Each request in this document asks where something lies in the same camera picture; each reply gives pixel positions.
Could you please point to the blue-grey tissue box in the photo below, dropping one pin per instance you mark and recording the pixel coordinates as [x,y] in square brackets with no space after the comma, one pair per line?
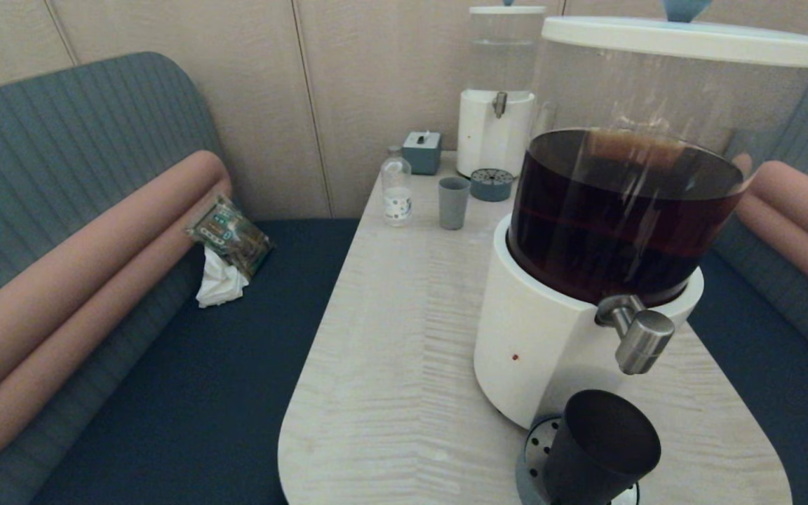
[421,156]

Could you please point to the clear plastic bottle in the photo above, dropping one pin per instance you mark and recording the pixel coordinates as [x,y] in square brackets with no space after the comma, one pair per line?
[397,193]

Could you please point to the grey cup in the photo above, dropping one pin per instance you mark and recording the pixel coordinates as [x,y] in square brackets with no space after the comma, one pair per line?
[453,207]

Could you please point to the large metal dispenser tap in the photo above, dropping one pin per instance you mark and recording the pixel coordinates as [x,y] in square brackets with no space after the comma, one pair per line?
[642,340]

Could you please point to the black cup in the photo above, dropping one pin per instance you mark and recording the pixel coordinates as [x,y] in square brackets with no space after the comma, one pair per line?
[600,449]

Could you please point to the blue-grey upholstered sofa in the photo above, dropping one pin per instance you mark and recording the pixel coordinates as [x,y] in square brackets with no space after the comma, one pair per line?
[60,126]
[783,393]

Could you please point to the green snack packet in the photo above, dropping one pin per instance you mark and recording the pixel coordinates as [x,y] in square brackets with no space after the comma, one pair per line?
[232,235]

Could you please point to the small white dispenser lid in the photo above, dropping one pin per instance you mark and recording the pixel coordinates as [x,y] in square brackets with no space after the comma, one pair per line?
[506,10]

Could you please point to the large white lid blue knob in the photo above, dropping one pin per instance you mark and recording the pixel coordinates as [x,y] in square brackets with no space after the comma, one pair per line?
[684,41]

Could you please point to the small water dispenser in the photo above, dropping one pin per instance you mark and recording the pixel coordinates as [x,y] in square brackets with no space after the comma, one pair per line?
[488,140]

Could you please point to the large tea dispenser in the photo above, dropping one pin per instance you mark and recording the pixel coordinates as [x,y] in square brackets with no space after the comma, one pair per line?
[544,337]

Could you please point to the small metal dispenser tap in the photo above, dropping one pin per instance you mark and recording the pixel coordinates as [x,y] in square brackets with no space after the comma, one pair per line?
[499,104]

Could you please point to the small round drip tray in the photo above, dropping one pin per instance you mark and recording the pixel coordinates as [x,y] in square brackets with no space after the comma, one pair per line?
[491,188]

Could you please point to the large round perforated drip tray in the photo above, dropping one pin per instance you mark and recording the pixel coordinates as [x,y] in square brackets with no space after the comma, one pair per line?
[534,452]

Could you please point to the white crumpled tissue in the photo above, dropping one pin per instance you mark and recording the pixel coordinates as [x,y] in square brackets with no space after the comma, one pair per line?
[220,284]

